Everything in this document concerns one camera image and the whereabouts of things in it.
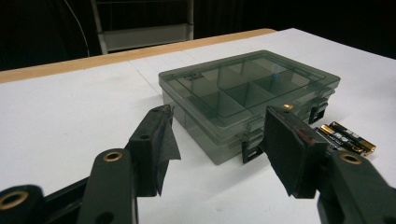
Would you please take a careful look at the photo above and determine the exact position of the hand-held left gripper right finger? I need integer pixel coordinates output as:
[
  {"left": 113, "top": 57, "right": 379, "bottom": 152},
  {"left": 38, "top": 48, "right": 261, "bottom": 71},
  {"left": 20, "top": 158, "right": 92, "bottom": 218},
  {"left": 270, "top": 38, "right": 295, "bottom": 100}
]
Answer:
[{"left": 258, "top": 105, "right": 339, "bottom": 200}]

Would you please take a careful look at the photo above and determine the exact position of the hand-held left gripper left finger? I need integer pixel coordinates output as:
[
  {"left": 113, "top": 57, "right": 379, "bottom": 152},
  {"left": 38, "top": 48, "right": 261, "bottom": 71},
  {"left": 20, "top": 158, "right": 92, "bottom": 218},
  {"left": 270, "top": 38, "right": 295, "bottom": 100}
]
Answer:
[{"left": 125, "top": 104, "right": 182, "bottom": 198}]

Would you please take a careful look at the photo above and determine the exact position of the grey translucent compartment box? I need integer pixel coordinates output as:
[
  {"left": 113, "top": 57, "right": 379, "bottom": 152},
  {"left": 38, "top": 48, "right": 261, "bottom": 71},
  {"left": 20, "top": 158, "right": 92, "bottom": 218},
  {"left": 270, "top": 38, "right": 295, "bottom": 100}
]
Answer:
[{"left": 158, "top": 49, "right": 341, "bottom": 166}]

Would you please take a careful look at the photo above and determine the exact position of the white metal desk frame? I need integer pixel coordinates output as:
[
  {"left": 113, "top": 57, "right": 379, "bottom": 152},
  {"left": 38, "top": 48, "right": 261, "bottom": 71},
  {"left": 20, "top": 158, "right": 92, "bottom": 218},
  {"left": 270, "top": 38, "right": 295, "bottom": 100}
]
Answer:
[{"left": 90, "top": 0, "right": 195, "bottom": 56}]

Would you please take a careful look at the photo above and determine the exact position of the thin pale cable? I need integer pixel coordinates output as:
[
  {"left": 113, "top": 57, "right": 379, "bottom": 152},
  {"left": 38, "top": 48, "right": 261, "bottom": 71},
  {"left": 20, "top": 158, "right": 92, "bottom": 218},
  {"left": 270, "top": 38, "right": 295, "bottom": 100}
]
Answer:
[{"left": 63, "top": 0, "right": 92, "bottom": 58}]

